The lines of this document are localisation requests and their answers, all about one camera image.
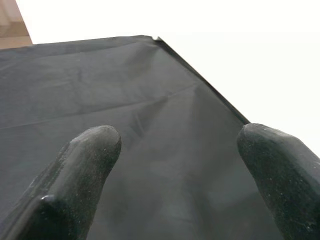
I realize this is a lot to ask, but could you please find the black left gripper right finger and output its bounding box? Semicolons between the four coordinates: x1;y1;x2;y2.
236;122;320;240

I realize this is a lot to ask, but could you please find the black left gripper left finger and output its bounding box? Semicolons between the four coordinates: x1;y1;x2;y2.
0;124;123;240

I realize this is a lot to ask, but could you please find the black table cloth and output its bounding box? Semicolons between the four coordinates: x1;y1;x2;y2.
0;34;285;240

